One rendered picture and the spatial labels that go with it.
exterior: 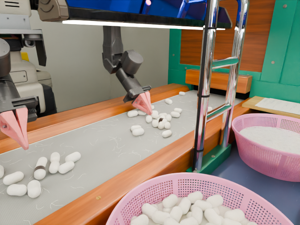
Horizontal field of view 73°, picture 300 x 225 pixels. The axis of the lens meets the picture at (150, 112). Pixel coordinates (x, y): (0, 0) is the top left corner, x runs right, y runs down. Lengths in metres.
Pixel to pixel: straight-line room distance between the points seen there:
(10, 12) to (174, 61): 0.78
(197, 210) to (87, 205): 0.18
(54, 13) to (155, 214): 0.35
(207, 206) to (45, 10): 0.42
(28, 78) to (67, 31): 1.68
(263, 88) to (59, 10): 0.82
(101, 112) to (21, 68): 0.50
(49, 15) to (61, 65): 2.34
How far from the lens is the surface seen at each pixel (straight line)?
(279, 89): 0.96
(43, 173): 0.48
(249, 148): 0.60
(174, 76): 1.17
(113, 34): 0.77
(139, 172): 0.41
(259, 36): 0.98
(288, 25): 0.95
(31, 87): 1.10
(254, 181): 0.60
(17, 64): 1.13
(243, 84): 0.93
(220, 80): 0.97
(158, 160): 0.45
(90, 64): 2.89
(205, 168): 0.53
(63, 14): 0.36
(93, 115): 0.73
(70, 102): 2.82
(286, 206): 0.56
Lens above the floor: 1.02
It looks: 21 degrees down
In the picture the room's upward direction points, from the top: straight up
